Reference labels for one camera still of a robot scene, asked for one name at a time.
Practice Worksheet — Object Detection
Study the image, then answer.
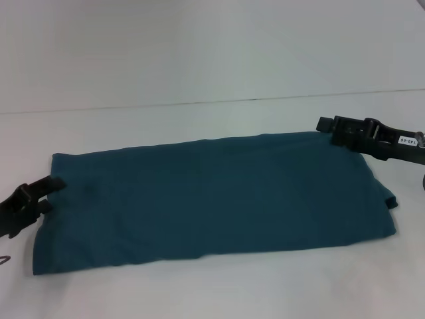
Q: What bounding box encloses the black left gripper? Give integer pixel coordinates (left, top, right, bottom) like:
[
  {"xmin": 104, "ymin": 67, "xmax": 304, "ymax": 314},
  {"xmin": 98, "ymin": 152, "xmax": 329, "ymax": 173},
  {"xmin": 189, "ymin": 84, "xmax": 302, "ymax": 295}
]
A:
[{"xmin": 0, "ymin": 176, "xmax": 67, "ymax": 240}]

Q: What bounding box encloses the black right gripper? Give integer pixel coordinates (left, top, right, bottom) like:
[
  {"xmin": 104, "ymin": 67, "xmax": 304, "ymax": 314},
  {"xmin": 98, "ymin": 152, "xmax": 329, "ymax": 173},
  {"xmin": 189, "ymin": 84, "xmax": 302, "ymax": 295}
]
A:
[{"xmin": 316, "ymin": 115, "xmax": 425, "ymax": 165}]

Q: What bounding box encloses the teal t-shirt with FREE print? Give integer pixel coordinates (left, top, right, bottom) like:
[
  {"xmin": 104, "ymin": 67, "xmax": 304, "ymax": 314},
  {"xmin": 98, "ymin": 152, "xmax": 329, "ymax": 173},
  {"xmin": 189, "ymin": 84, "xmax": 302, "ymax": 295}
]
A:
[{"xmin": 31, "ymin": 131, "xmax": 399, "ymax": 277}]

